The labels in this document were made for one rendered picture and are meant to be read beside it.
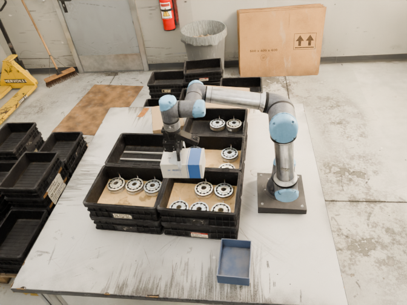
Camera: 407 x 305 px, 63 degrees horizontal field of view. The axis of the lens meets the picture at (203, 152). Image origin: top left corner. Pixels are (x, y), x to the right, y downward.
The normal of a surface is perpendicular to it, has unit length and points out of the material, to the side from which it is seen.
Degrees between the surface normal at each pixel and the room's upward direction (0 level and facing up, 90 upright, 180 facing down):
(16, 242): 0
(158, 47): 90
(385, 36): 90
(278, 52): 75
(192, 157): 0
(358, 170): 0
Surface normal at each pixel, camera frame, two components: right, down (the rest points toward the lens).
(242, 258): -0.09, -0.75
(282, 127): -0.11, 0.58
